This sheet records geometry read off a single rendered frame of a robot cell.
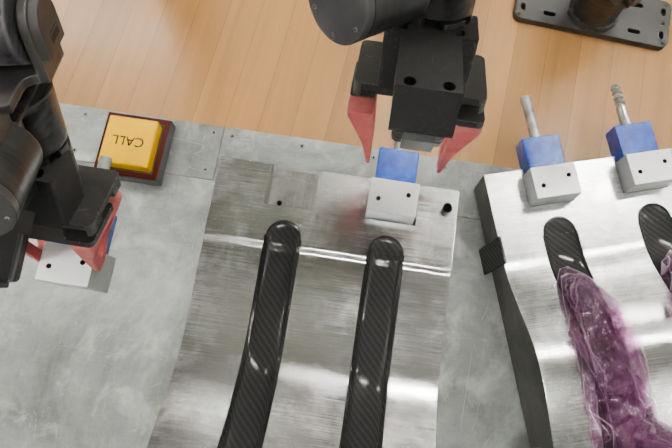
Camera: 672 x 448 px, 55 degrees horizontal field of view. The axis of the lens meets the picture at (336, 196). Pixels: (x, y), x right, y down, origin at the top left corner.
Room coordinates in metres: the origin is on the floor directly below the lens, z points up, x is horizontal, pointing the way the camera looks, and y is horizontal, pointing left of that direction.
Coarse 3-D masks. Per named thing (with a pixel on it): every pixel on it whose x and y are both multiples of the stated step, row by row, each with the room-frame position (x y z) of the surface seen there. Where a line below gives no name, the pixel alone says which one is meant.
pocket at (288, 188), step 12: (276, 168) 0.24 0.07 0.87; (276, 180) 0.23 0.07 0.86; (288, 180) 0.23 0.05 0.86; (300, 180) 0.23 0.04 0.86; (312, 180) 0.22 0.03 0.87; (276, 192) 0.21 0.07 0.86; (288, 192) 0.21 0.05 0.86; (300, 192) 0.21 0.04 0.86; (312, 192) 0.21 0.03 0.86; (276, 204) 0.20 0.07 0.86; (288, 204) 0.20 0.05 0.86; (300, 204) 0.20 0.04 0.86; (312, 204) 0.20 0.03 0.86
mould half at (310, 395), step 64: (256, 192) 0.20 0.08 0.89; (320, 192) 0.20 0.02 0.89; (448, 192) 0.20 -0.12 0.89; (256, 256) 0.13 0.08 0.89; (320, 256) 0.13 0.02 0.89; (448, 256) 0.13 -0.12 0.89; (192, 320) 0.07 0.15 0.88; (320, 320) 0.07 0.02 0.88; (192, 384) 0.01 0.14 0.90; (320, 384) 0.01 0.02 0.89
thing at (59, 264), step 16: (112, 224) 0.16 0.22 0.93; (48, 256) 0.12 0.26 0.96; (64, 256) 0.12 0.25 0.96; (48, 272) 0.10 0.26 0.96; (64, 272) 0.10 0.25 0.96; (80, 272) 0.10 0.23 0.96; (96, 272) 0.11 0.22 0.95; (112, 272) 0.11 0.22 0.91; (80, 288) 0.10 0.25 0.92; (96, 288) 0.09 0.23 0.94
